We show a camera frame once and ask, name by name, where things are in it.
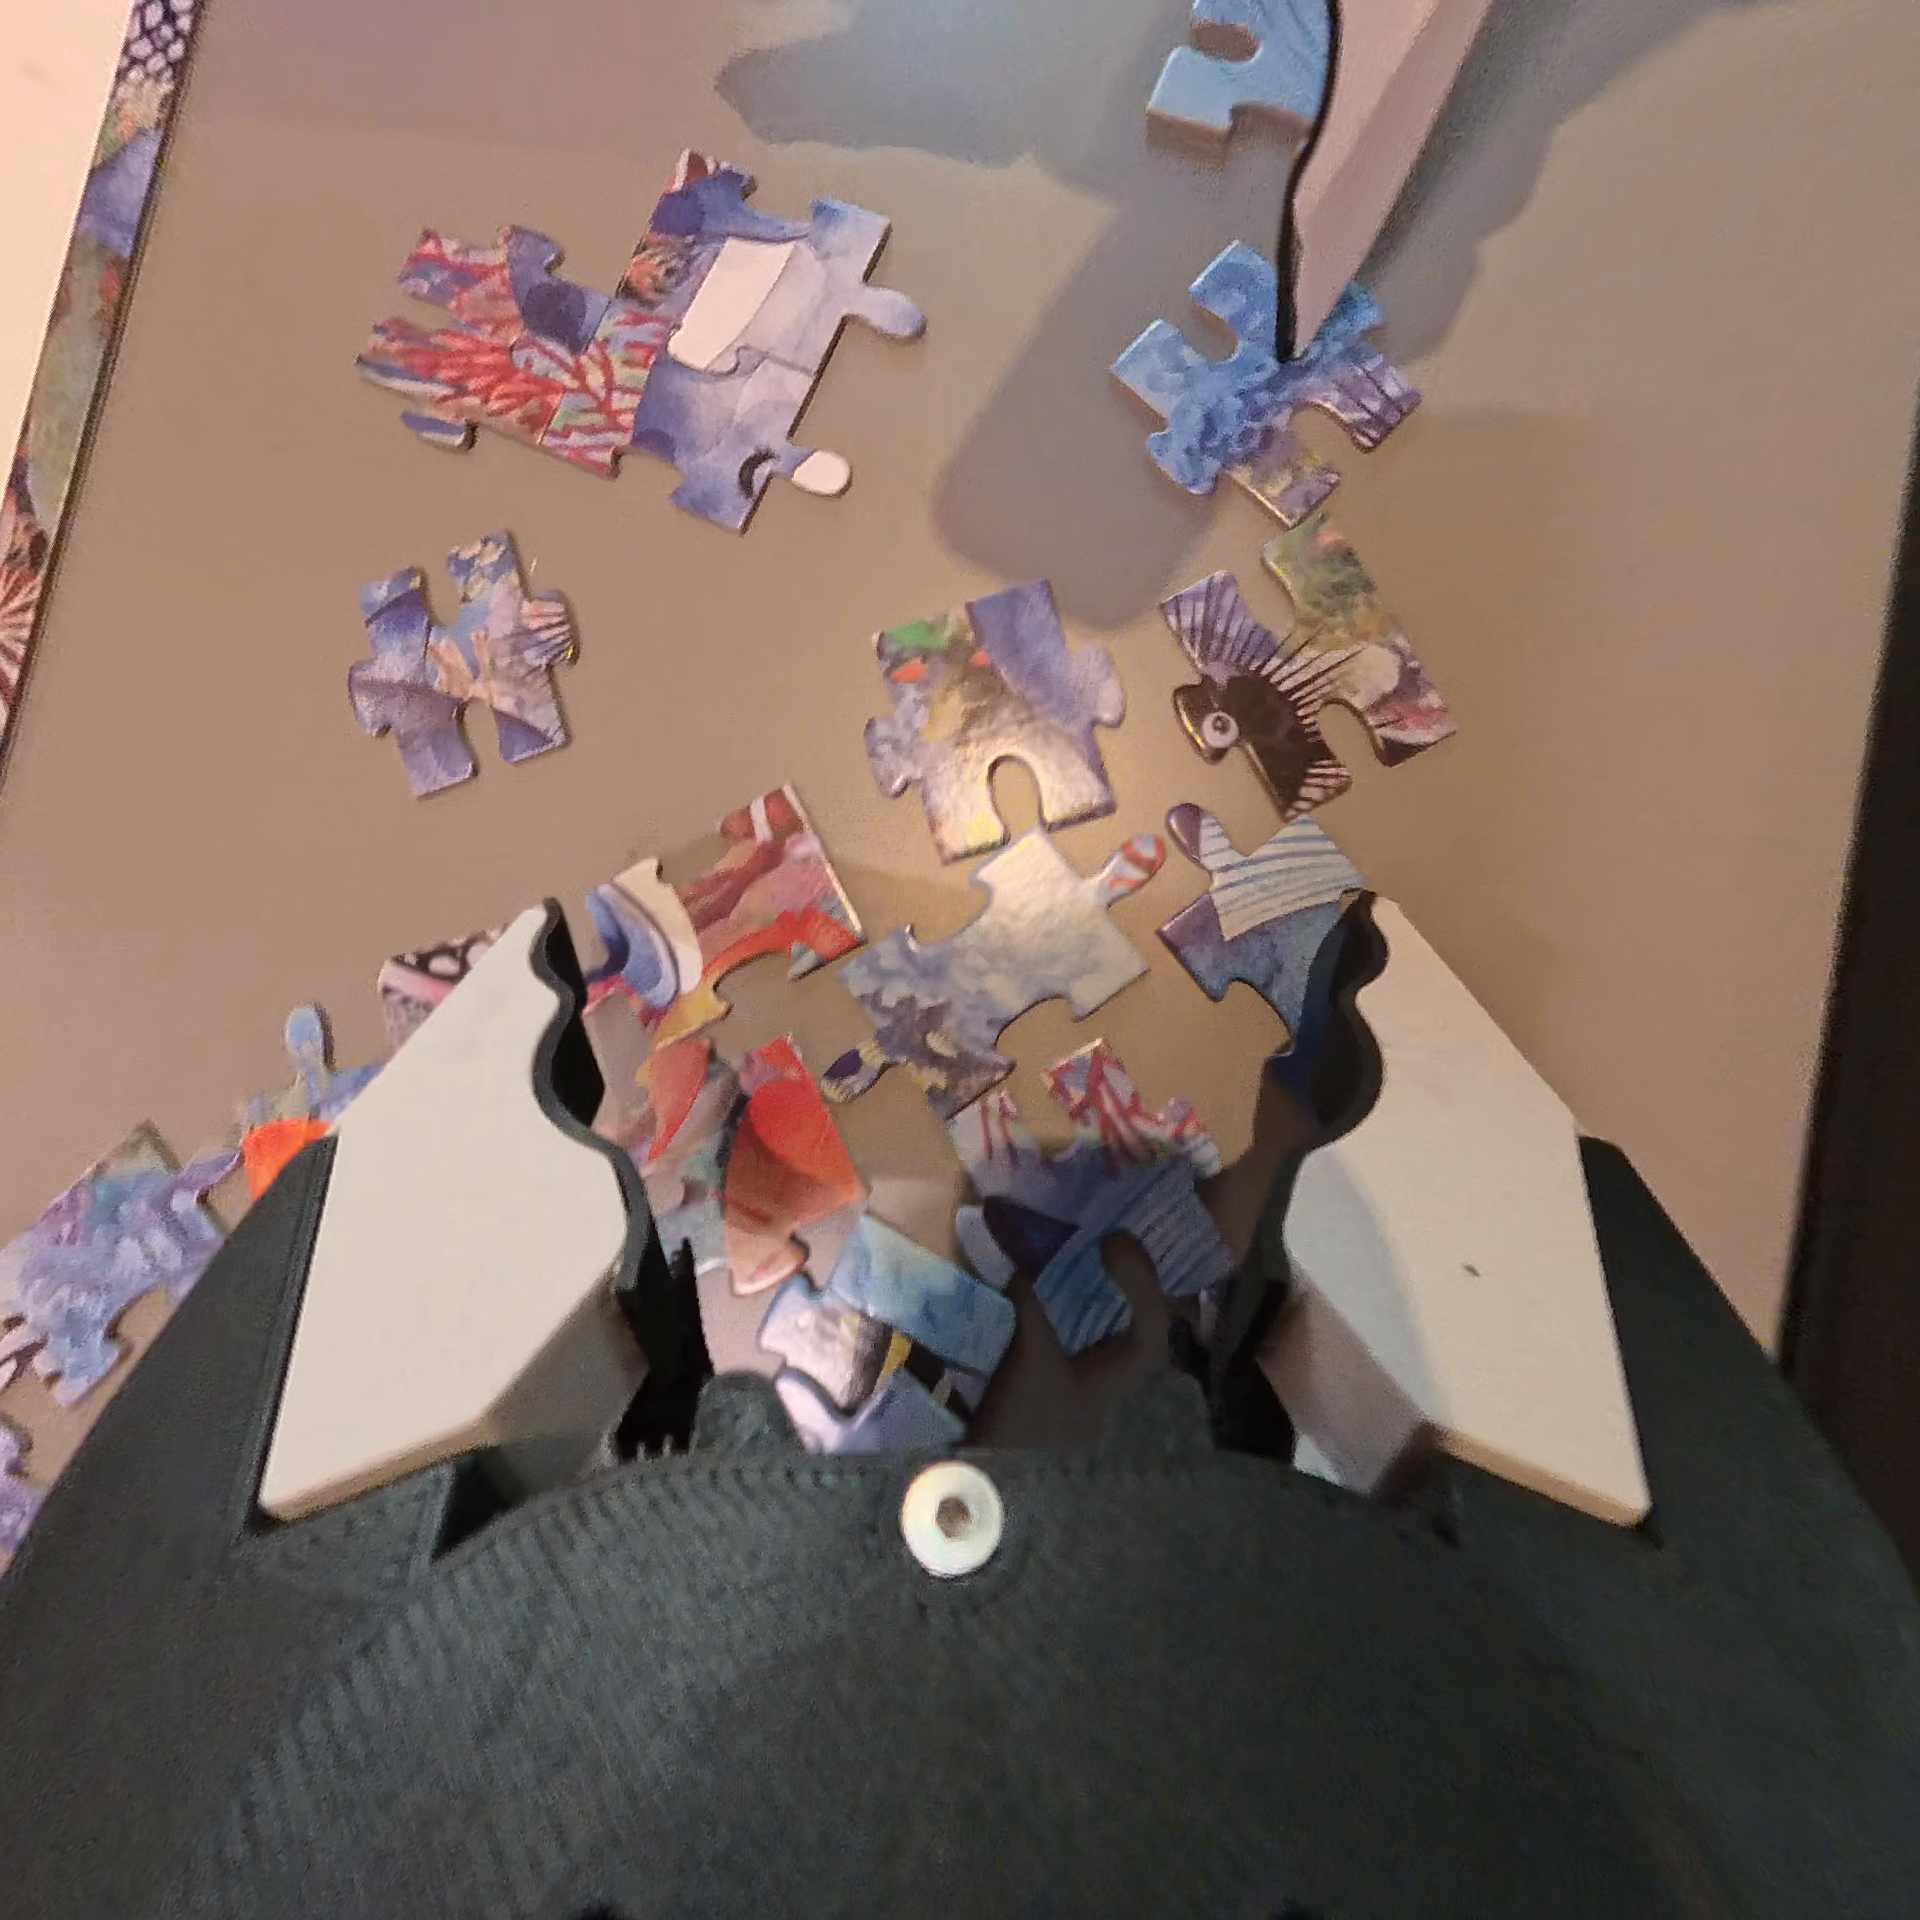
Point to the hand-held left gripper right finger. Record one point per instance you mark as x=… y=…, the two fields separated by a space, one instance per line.
x=1470 y=1245

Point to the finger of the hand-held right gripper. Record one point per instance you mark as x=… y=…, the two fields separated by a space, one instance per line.
x=1394 y=119

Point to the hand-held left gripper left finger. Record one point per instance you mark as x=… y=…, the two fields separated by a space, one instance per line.
x=451 y=1245

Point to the black white spotted puzzle piece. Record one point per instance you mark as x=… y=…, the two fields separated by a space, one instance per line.
x=434 y=967

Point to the blue mottled puzzle piece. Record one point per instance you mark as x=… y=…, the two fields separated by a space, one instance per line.
x=1215 y=405

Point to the red sprig blue puzzle piece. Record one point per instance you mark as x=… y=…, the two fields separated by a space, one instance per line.
x=1110 y=1200

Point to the red white banded puzzle piece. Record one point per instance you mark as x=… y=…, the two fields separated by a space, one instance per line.
x=765 y=901

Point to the purple blue puzzle piece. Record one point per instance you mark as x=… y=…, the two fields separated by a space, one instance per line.
x=451 y=674

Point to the pile of loose puzzle pieces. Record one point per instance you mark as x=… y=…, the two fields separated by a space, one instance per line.
x=990 y=721

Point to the puzzle frame board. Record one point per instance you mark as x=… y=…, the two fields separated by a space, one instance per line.
x=45 y=150

